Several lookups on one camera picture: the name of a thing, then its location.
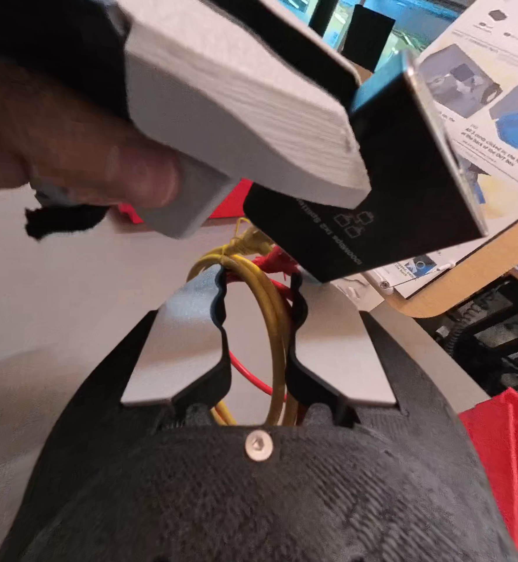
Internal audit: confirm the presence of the printed instruction board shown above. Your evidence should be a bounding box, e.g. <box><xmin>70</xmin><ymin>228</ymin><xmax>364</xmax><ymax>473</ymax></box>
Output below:
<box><xmin>364</xmin><ymin>0</ymin><xmax>518</xmax><ymax>319</ymax></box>

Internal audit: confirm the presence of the yellow ethernet cable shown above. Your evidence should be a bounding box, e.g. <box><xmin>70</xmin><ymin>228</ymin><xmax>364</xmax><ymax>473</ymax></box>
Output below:
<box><xmin>186</xmin><ymin>217</ymin><xmax>301</xmax><ymax>427</ymax></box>

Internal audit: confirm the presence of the red ethernet cable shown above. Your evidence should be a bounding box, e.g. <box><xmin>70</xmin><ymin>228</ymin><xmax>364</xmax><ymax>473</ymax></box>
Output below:
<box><xmin>224</xmin><ymin>246</ymin><xmax>303</xmax><ymax>398</ymax></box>

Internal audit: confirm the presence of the person's left hand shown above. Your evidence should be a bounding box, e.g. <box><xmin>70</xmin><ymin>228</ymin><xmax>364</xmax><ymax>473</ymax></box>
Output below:
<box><xmin>0</xmin><ymin>56</ymin><xmax>183</xmax><ymax>210</ymax></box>

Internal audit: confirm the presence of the red plastic bin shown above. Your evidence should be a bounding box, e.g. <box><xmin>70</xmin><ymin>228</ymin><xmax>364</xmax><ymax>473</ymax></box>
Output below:
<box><xmin>458</xmin><ymin>388</ymin><xmax>518</xmax><ymax>559</ymax></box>

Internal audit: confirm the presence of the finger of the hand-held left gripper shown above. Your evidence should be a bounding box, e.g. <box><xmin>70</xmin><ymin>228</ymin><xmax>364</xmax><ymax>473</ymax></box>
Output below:
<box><xmin>118</xmin><ymin>0</ymin><xmax>371</xmax><ymax>240</ymax></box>

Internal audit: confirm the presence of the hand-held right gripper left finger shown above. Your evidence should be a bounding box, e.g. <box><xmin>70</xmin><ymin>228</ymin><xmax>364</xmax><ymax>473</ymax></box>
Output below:
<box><xmin>121</xmin><ymin>263</ymin><xmax>234</xmax><ymax>417</ymax></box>

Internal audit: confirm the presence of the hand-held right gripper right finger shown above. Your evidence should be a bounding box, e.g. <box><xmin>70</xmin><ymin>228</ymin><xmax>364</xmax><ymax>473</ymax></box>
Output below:
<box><xmin>284</xmin><ymin>270</ymin><xmax>398</xmax><ymax>426</ymax></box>

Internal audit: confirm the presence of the black office chair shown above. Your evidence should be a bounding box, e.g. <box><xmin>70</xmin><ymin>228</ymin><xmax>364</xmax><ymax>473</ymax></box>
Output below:
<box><xmin>434</xmin><ymin>277</ymin><xmax>518</xmax><ymax>398</ymax></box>

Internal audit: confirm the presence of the black ethernet splitter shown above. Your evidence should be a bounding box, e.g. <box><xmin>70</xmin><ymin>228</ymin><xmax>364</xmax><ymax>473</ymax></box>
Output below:
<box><xmin>242</xmin><ymin>49</ymin><xmax>490</xmax><ymax>284</ymax></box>

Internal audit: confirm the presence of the black monitor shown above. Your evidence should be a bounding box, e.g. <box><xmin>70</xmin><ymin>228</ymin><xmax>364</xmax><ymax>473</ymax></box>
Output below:
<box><xmin>341</xmin><ymin>4</ymin><xmax>395</xmax><ymax>73</ymax></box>

